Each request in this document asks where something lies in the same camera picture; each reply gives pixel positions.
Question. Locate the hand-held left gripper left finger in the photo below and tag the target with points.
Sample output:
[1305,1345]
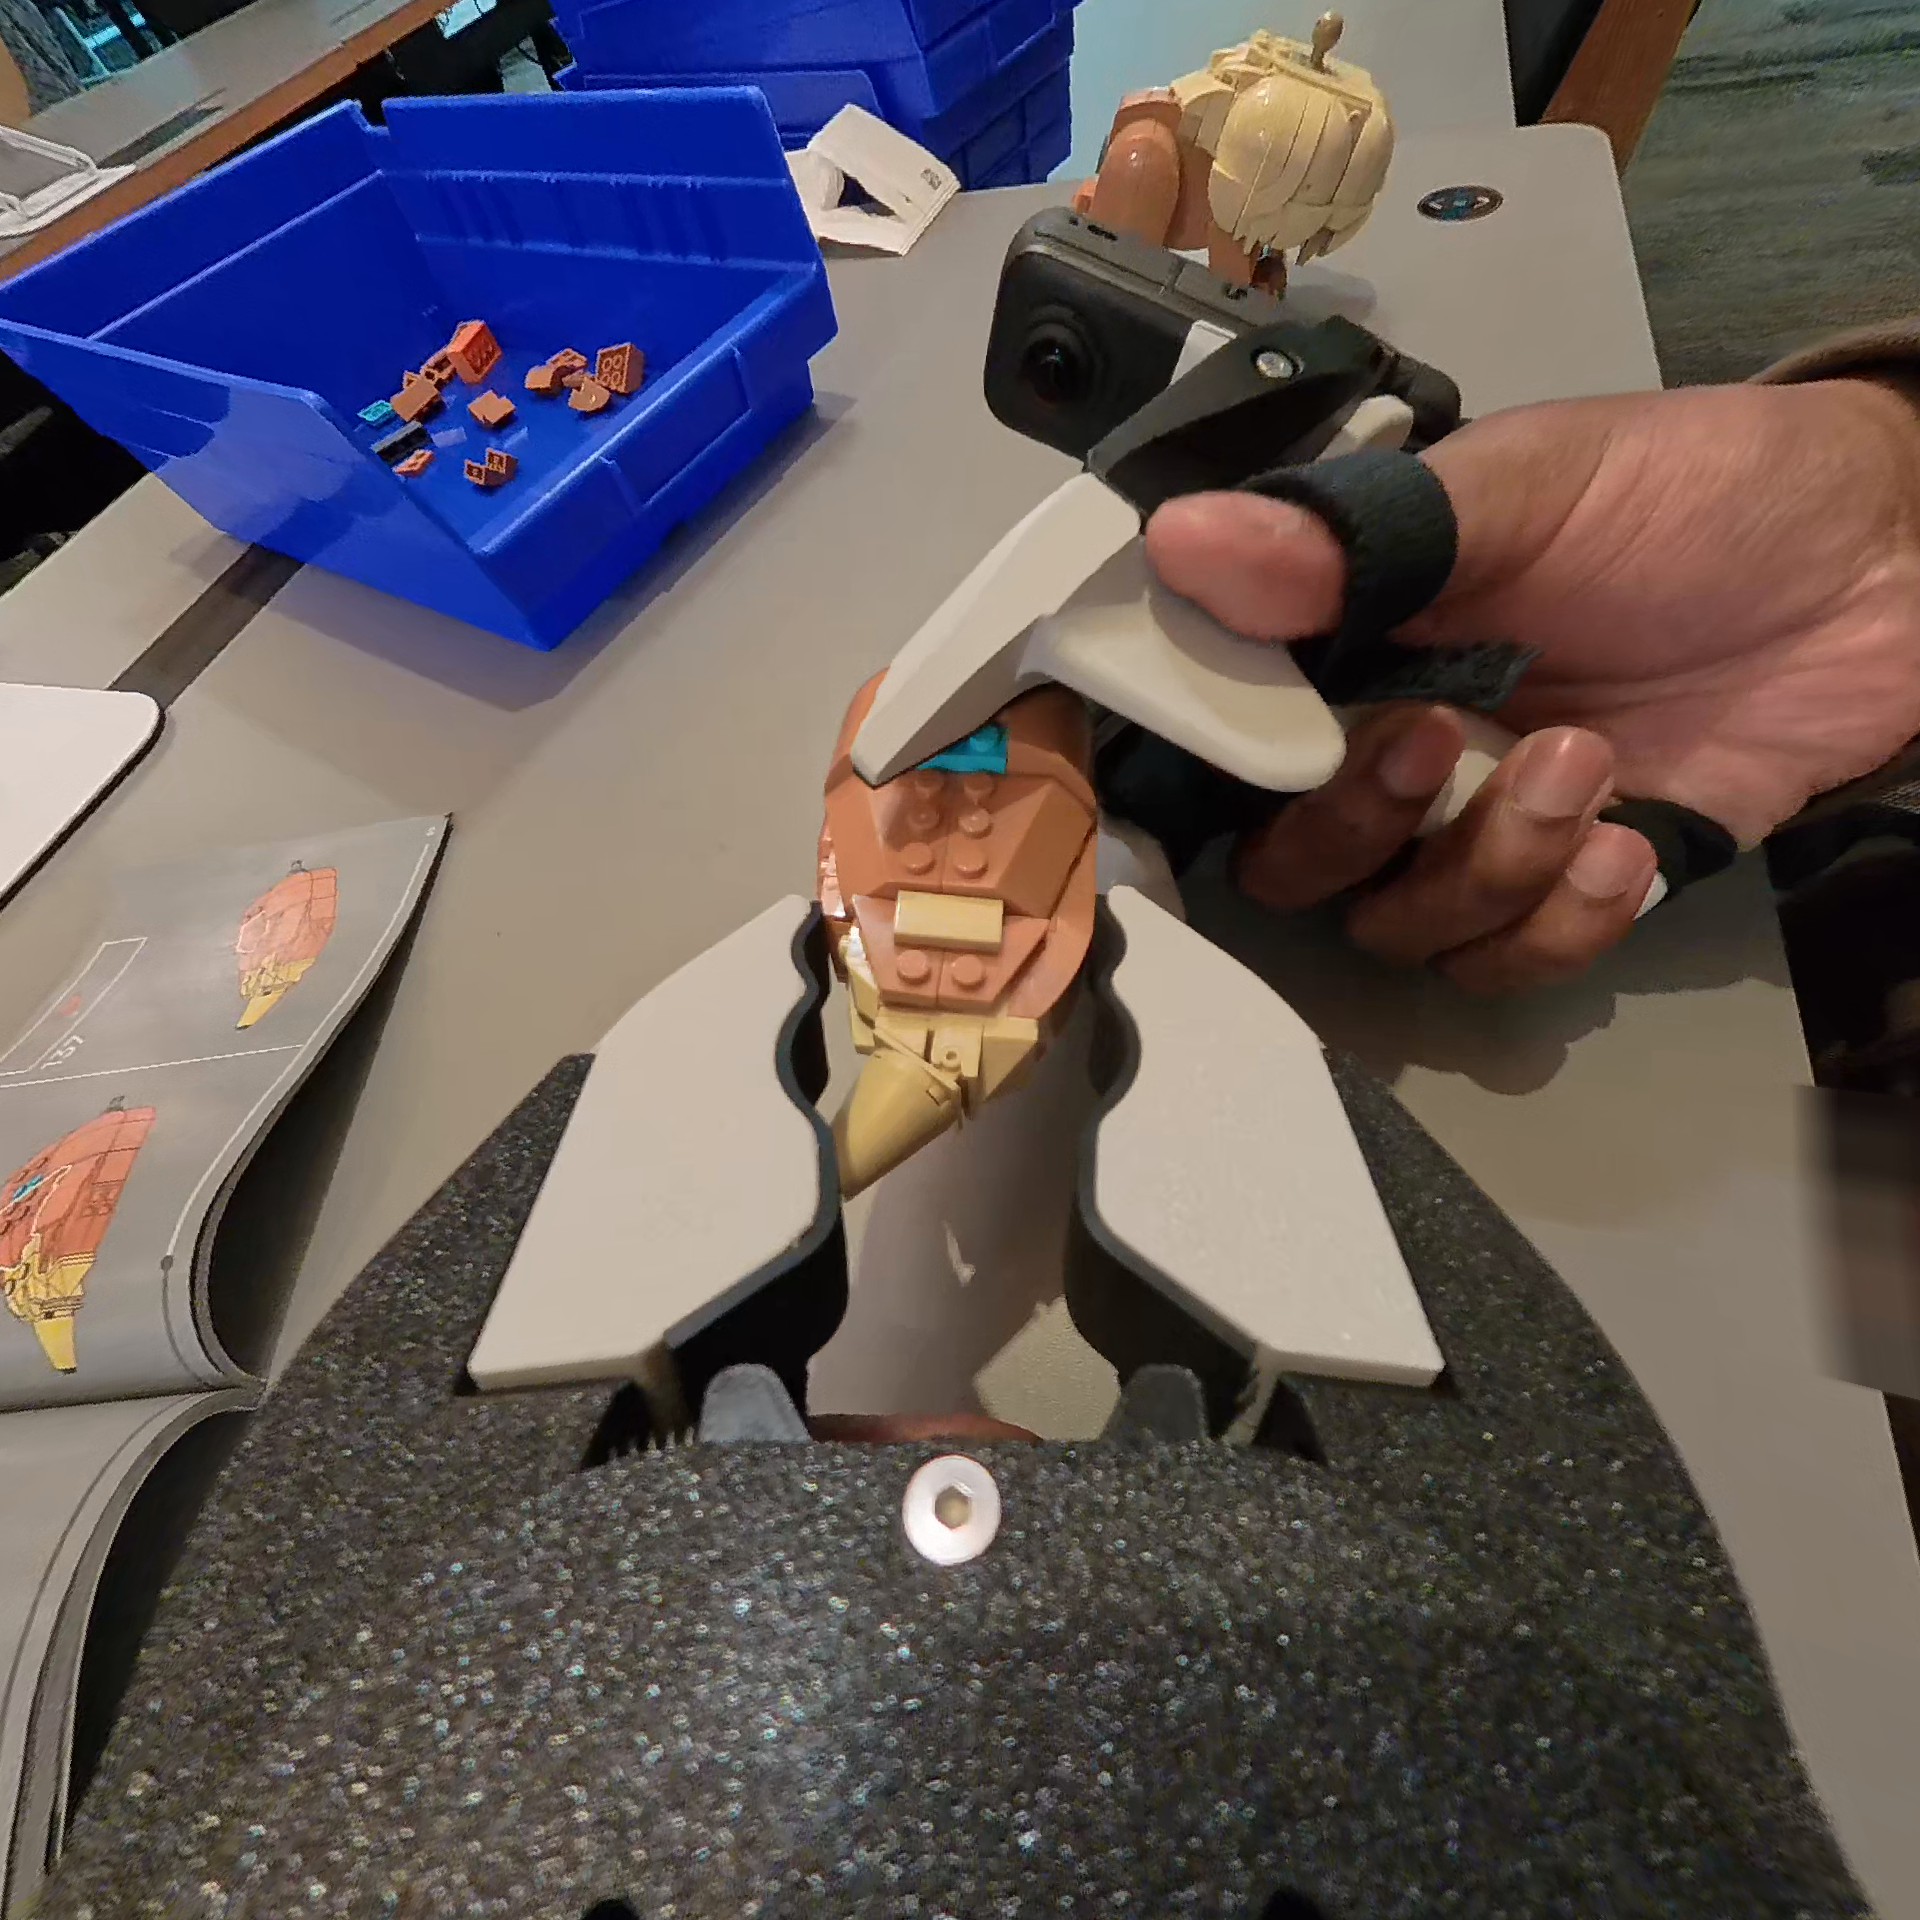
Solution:
[662,1200]

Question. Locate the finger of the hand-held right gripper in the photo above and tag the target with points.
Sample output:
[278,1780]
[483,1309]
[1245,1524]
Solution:
[1202,692]
[1005,616]

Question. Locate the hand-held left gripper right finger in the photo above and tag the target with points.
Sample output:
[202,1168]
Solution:
[1245,1200]

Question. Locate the brown toy brick ship model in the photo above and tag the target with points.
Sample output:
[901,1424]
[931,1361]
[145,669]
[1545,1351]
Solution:
[961,914]

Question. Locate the person's right forearm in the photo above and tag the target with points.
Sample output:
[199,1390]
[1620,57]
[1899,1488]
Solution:
[1862,961]

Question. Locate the round dark desk badge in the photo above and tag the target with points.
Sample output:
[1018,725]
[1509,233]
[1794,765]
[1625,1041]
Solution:
[1460,205]

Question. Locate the person's right hand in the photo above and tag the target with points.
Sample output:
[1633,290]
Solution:
[1682,600]

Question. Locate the tan and brown brick figure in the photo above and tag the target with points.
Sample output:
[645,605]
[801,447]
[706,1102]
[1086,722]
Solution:
[1290,135]

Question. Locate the open blue plastic bin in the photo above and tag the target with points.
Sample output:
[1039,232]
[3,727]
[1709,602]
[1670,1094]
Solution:
[630,494]

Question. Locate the clear bag with white paper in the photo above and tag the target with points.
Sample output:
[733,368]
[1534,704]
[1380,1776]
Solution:
[886,172]

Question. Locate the pile of small brown bricks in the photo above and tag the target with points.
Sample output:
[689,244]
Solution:
[609,365]

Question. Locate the wooden furniture leg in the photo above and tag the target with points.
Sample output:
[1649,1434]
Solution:
[1613,60]

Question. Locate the stack of blue bins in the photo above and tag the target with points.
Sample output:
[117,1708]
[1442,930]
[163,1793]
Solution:
[901,60]

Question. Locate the grey instruction booklet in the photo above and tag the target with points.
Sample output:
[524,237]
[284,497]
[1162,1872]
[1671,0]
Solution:
[149,1049]

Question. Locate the white stand base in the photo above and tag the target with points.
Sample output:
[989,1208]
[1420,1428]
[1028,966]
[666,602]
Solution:
[60,780]

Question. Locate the wood-edged grey table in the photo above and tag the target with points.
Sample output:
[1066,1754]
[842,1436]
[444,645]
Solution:
[226,76]

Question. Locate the clear plastic container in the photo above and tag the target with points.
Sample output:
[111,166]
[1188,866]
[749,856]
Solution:
[54,182]

